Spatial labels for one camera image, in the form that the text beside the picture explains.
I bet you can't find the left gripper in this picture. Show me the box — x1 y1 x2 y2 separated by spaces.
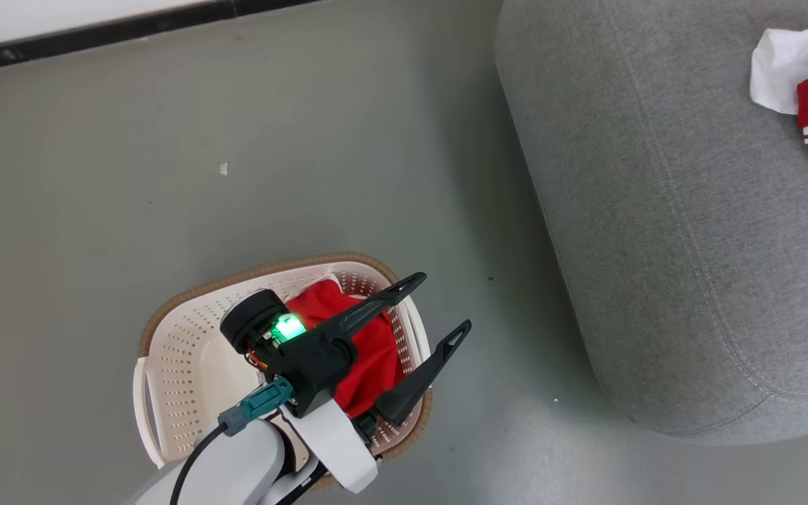
220 273 473 494

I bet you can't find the white and red garment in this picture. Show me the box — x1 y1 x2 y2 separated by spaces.
750 0 808 215

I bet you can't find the grey fabric sofa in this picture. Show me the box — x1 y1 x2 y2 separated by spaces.
495 0 808 447

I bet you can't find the white perforated laundry basket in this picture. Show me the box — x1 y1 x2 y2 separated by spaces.
132 252 434 489

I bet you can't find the black baseboard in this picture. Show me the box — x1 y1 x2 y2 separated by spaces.
0 0 321 76

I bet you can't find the black cable with teal connector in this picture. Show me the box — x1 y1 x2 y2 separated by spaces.
169 377 295 505

